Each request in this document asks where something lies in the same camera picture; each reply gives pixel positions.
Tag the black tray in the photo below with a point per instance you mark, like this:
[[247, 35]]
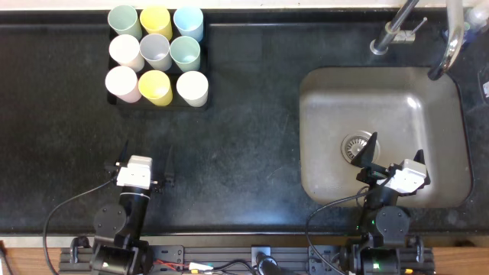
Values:
[[204, 57]]

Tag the steel sink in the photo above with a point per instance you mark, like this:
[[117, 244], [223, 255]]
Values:
[[420, 114]]

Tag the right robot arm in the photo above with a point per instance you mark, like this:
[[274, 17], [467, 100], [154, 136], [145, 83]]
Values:
[[391, 225]]

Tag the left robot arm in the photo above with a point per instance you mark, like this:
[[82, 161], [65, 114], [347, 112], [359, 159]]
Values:
[[131, 214]]

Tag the mounting rail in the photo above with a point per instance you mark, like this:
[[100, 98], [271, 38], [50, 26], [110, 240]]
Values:
[[229, 256]]

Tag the steel tap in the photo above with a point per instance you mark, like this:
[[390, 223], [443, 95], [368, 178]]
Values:
[[456, 38]]

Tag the yellow cup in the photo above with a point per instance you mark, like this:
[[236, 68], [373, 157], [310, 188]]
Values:
[[154, 86], [154, 19]]

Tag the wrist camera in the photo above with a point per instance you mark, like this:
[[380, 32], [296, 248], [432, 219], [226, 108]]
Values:
[[407, 175], [135, 173]]

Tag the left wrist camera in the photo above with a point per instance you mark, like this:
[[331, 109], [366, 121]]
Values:
[[135, 173]]

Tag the grey cup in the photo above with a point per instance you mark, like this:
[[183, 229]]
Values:
[[154, 47]]

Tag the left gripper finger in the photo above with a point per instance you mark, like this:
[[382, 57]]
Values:
[[123, 156], [169, 168]]

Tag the blue cup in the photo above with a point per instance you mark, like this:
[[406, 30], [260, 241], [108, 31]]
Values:
[[188, 21]]

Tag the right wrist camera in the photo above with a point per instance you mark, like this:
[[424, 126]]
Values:
[[407, 175]]

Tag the white cup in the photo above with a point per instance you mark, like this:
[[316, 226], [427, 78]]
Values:
[[192, 87], [124, 49]]

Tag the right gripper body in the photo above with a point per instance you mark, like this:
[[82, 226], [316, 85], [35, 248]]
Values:
[[372, 175]]

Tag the blue soap bottle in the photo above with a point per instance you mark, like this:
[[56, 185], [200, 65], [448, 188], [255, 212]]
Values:
[[479, 17]]

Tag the green cup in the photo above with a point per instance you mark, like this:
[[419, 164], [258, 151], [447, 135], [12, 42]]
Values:
[[185, 51], [122, 17]]

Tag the pink cup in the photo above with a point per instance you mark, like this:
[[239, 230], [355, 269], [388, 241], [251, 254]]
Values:
[[121, 82]]

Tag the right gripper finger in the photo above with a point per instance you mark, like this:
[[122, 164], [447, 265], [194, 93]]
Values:
[[420, 154], [367, 154]]

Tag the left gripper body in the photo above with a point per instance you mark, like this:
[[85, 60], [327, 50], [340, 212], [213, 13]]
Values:
[[158, 186]]

